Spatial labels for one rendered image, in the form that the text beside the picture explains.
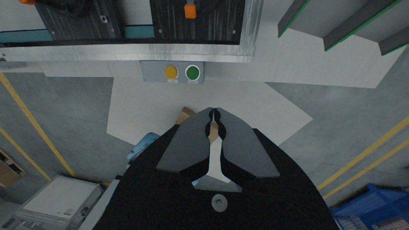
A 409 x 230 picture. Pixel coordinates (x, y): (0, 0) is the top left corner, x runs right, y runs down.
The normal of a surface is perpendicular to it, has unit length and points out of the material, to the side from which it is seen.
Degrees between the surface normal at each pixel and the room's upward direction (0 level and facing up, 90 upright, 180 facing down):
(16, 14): 0
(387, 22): 45
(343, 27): 90
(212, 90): 0
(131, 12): 0
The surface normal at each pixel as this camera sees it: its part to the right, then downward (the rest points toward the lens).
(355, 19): -0.98, -0.19
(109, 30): -0.06, 0.51
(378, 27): -0.18, 0.95
